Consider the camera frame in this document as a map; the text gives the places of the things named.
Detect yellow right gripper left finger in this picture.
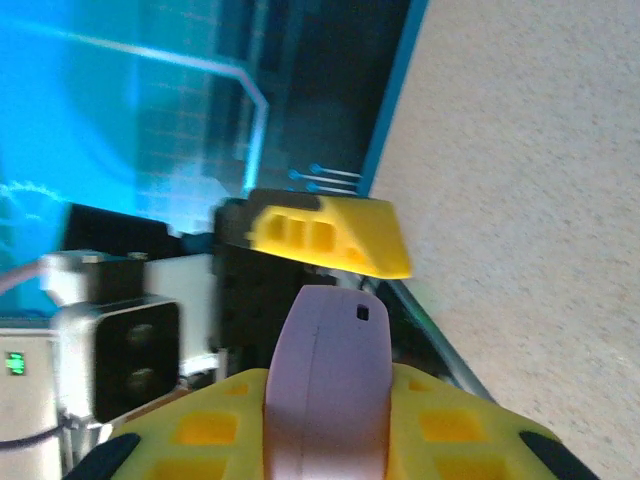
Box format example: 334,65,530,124
62,368,271,480

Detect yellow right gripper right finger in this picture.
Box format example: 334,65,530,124
387,363,601,480

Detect purple earbud charging case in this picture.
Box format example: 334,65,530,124
262,284,395,480

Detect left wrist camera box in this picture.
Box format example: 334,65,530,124
52,294,181,425

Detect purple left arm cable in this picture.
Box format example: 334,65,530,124
0,262,49,299

